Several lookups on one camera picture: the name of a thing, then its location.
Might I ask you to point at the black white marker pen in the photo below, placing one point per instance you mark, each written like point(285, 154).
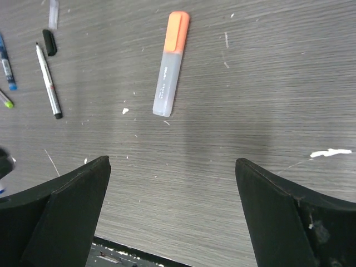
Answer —
point(55, 106)

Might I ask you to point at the black pen cap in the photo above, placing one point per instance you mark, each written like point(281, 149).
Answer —
point(50, 43)

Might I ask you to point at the white pen black tip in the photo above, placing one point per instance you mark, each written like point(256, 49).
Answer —
point(7, 163)

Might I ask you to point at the translucent highlighter body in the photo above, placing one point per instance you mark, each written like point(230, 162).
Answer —
point(166, 84)

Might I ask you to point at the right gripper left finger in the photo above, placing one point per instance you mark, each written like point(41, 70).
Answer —
point(53, 224)

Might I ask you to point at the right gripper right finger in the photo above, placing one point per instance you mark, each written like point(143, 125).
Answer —
point(292, 225)

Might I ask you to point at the white pen green tip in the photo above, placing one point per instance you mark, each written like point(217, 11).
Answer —
point(5, 100)

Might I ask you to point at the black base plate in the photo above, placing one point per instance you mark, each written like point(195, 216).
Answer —
point(108, 253)

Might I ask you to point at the blue pen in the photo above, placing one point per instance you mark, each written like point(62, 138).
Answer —
point(6, 66)

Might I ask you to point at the orange highlighter cap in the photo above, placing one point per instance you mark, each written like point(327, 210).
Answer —
point(177, 28)

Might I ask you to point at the clear pen cap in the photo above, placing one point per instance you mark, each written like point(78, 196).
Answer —
point(53, 14)

